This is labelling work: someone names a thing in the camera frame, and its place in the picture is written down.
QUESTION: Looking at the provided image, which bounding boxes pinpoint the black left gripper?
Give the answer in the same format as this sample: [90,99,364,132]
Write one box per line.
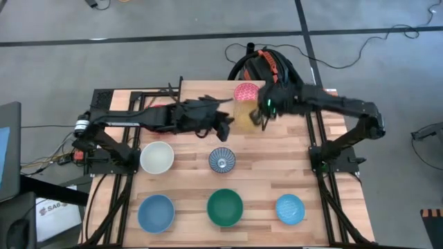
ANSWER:
[169,95,235,142]

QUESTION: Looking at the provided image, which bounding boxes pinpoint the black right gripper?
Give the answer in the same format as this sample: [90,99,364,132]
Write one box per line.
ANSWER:
[248,84,288,132]

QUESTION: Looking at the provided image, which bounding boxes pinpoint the yellow bowl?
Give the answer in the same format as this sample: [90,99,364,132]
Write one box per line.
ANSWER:
[232,99,264,132]

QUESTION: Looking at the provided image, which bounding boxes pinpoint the blue striped pattern bowl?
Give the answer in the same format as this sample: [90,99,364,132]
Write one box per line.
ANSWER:
[208,147,237,174]

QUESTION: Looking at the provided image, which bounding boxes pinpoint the white bowl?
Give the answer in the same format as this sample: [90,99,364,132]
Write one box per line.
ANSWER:
[139,140,175,175]

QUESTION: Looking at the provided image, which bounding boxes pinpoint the green bowl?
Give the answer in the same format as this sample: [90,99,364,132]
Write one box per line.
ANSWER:
[206,188,244,228]

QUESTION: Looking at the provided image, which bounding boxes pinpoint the plain blue bowl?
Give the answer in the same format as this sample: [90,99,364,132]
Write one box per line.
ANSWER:
[137,194,176,234]

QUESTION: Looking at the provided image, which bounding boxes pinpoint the wooden shelf with black legs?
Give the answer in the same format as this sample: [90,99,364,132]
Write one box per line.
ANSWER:
[176,76,271,120]

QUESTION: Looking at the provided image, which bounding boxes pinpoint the pink patterned bowl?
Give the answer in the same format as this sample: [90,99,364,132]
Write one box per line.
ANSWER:
[233,82,261,102]

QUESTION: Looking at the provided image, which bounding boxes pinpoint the black perforated box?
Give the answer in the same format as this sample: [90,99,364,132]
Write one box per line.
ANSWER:
[90,89,115,120]

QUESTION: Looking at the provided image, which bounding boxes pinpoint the black power adapter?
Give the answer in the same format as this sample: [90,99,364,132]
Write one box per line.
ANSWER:
[84,0,111,10]

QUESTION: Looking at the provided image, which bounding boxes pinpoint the black desk beam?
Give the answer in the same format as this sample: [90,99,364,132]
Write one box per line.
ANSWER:
[19,174,89,207]

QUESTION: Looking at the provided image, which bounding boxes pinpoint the white cardboard box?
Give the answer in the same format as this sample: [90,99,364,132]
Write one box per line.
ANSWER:
[35,186,82,243]

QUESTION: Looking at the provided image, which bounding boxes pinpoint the black orange striped object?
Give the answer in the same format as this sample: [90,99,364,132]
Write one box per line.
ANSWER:
[420,208,443,249]

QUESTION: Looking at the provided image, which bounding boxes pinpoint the dark computer monitor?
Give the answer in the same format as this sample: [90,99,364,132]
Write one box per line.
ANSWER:
[0,101,22,203]

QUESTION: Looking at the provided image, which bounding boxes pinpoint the black computer mouse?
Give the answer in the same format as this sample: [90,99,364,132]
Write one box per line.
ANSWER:
[6,218,31,249]

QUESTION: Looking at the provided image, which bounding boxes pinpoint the black floor cable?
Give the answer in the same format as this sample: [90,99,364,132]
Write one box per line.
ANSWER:
[224,0,443,70]

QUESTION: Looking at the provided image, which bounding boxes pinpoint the black aluminium table frame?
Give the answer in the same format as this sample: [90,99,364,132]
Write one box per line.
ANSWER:
[81,88,377,249]

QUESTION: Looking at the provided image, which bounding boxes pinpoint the yellow cable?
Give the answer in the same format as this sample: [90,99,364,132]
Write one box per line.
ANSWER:
[20,148,75,170]

